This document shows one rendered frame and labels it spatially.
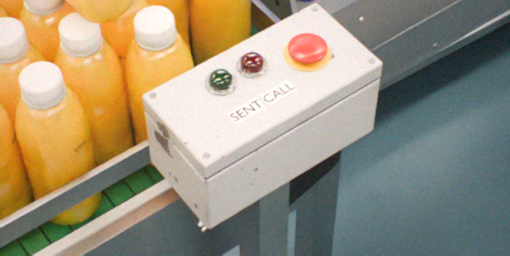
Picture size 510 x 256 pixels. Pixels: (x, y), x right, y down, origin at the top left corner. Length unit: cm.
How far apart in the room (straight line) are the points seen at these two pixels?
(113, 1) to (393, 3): 46
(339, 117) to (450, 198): 128
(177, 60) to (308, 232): 76
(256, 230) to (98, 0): 30
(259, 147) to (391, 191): 132
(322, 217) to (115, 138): 66
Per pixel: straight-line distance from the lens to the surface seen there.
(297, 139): 94
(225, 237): 122
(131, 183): 112
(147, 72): 101
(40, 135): 98
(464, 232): 219
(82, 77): 101
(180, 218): 113
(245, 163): 91
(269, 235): 111
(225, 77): 92
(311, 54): 94
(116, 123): 107
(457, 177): 226
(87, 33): 99
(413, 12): 136
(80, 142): 100
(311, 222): 168
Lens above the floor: 180
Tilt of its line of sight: 50 degrees down
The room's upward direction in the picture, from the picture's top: straight up
